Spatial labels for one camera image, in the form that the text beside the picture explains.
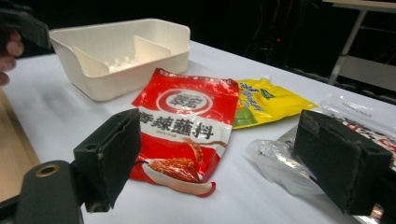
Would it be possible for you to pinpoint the red seasoning packet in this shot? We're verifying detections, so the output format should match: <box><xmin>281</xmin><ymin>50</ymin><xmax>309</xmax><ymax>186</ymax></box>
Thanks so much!
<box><xmin>130</xmin><ymin>68</ymin><xmax>240</xmax><ymax>198</ymax></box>

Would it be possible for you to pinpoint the white table mat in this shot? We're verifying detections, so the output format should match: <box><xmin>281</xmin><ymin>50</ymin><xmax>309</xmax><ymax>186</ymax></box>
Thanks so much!
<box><xmin>3</xmin><ymin>40</ymin><xmax>396</xmax><ymax>224</ymax></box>

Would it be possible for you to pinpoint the yellow sauce pouch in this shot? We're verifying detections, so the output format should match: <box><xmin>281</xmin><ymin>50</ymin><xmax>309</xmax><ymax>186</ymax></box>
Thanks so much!
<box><xmin>233</xmin><ymin>77</ymin><xmax>318</xmax><ymax>130</ymax></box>

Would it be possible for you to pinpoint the clear seaweed packet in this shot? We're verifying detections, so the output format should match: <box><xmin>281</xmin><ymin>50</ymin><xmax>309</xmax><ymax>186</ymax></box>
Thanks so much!
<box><xmin>246</xmin><ymin>92</ymin><xmax>396</xmax><ymax>197</ymax></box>

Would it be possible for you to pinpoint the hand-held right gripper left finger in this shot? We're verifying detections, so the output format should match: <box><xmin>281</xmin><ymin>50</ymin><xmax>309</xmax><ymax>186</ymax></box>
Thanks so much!
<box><xmin>73</xmin><ymin>107</ymin><xmax>143</xmax><ymax>213</ymax></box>

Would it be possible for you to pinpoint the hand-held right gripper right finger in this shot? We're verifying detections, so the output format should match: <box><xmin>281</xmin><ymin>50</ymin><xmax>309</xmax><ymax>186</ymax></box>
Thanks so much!
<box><xmin>293</xmin><ymin>109</ymin><xmax>393</xmax><ymax>216</ymax></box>

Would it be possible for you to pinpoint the white metal desk frame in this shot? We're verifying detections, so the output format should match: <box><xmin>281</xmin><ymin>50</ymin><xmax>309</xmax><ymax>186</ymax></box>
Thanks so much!
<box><xmin>321</xmin><ymin>0</ymin><xmax>396</xmax><ymax>92</ymax></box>

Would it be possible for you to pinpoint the white plastic storage box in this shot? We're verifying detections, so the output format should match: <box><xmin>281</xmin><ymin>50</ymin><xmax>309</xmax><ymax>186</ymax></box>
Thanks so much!
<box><xmin>49</xmin><ymin>18</ymin><xmax>191</xmax><ymax>103</ymax></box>

